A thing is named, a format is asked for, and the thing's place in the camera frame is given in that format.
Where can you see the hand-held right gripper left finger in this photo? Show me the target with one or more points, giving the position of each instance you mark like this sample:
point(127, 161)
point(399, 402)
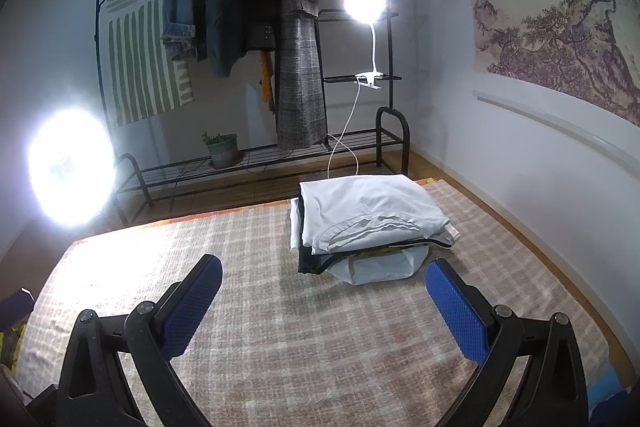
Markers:
point(192, 307)

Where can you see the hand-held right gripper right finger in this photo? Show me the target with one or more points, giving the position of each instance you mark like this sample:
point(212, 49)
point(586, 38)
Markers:
point(457, 317)

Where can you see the white long-sleeve shirt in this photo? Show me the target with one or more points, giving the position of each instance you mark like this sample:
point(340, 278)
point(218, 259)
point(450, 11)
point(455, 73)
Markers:
point(370, 207)

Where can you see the black metal clothes rack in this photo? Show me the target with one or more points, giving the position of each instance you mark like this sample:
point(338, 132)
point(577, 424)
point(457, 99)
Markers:
point(392, 110)

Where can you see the beige checked blanket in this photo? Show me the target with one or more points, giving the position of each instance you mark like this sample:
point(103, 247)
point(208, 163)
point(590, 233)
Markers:
point(300, 332)

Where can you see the dark green garment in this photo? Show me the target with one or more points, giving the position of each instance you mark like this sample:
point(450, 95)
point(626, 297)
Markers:
point(310, 262)

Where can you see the orange patterned sheet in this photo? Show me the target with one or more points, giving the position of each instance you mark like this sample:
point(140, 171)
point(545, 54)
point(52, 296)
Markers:
point(425, 181)

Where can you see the potted plant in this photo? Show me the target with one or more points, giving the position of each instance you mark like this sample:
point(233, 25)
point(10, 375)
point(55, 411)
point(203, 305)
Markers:
point(222, 153)

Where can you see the light blue cloth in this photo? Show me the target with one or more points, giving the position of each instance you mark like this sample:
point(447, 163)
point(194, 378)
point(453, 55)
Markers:
point(610, 387)

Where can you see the orange scarf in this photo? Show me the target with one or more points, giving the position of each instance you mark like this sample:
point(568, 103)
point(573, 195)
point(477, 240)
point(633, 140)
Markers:
point(266, 82)

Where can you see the grey plaid coat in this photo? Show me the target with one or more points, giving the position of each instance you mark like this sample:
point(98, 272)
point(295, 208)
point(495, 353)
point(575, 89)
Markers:
point(300, 72)

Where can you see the teal jacket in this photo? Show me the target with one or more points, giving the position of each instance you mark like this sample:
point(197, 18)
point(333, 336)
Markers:
point(225, 17)

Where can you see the white clip lamp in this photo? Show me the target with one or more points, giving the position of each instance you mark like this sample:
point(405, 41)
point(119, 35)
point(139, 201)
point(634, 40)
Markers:
point(365, 4)

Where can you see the white wall rail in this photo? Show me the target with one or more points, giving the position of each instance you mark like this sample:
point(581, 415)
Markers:
point(550, 119)

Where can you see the green striped wall cloth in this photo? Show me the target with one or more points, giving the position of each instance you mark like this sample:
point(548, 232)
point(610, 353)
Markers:
point(135, 72)

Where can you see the landscape wall poster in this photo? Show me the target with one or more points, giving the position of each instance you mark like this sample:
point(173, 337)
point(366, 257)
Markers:
point(550, 7)

